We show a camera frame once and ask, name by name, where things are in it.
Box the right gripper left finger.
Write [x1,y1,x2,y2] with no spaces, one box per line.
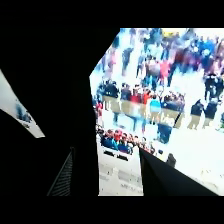
[19,146,75,197]

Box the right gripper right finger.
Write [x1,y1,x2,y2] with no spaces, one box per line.
[138,147,218,197]

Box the dark green garment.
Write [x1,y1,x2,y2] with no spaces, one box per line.
[0,27,121,197]

